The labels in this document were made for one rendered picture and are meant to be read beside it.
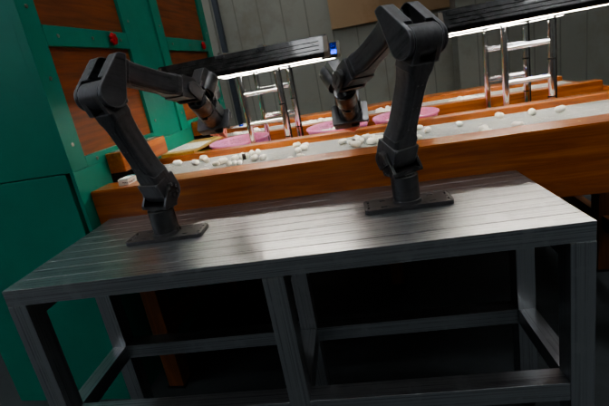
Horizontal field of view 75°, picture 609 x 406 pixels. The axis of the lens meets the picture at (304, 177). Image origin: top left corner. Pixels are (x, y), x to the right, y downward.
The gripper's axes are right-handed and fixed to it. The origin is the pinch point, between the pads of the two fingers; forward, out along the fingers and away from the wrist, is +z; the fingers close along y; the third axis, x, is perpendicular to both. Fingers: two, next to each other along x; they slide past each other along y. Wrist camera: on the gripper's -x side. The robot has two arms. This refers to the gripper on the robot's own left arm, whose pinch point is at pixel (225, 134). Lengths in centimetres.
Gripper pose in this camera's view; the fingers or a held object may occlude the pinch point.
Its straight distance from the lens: 132.6
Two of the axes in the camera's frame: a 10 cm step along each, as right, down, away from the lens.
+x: 0.3, 9.1, -4.1
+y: -9.7, 1.3, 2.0
